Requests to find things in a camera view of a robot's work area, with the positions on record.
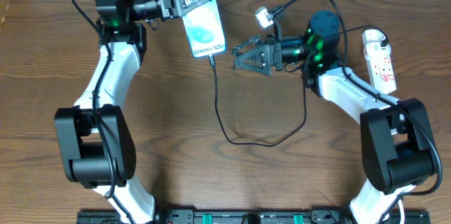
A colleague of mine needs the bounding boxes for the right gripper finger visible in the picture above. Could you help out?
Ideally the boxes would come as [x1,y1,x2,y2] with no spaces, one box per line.
[232,44,273,75]
[232,35,265,55]

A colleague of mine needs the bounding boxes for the blue Galaxy smartphone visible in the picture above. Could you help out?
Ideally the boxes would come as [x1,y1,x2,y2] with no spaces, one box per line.
[182,0,226,58]

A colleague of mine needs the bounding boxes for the black charging cable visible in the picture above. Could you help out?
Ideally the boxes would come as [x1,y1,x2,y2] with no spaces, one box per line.
[207,54,308,147]

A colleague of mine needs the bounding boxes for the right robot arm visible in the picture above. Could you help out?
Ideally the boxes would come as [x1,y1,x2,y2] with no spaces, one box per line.
[233,7,443,223]

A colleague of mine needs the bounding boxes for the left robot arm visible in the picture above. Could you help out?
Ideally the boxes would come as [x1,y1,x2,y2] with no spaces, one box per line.
[54,0,213,223]

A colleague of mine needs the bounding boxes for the white charger plug adapter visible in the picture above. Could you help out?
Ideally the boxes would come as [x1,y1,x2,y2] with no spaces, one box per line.
[364,42,391,60]

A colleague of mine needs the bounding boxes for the white power strip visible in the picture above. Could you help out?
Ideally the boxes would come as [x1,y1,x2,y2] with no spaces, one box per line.
[362,29,397,94]

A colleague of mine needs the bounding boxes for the white power strip cord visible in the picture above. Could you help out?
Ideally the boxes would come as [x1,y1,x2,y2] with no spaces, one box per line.
[396,199,406,224]

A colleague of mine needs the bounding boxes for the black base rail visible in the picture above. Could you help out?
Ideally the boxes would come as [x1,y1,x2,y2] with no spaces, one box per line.
[75,209,431,224]

